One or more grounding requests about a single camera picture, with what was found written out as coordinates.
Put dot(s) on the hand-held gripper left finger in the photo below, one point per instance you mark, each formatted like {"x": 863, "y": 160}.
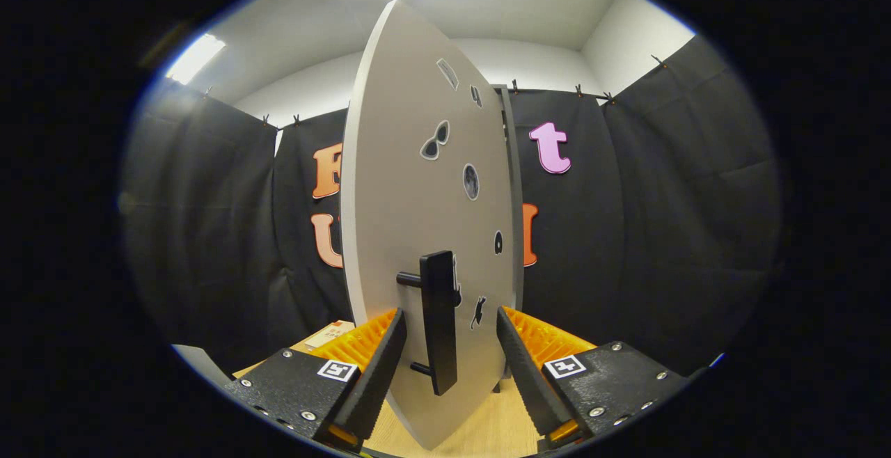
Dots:
{"x": 376, "y": 374}

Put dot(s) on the black backdrop cloth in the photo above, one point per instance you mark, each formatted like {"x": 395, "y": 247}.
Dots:
{"x": 661, "y": 235}

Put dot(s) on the narrow ceiling light strip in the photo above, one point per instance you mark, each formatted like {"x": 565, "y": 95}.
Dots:
{"x": 195, "y": 59}

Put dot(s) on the row of black cloth clips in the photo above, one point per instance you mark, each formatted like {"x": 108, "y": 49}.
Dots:
{"x": 578, "y": 89}

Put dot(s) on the beige paperback book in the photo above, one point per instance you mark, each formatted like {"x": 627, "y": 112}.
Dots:
{"x": 334, "y": 333}

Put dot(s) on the dark grey shoe cabinet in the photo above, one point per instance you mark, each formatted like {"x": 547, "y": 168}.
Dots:
{"x": 516, "y": 186}

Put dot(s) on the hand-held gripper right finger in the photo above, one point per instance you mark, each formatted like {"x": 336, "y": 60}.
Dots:
{"x": 529, "y": 374}

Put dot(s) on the beige shoe cabinet door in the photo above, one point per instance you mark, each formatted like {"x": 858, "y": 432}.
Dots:
{"x": 404, "y": 200}

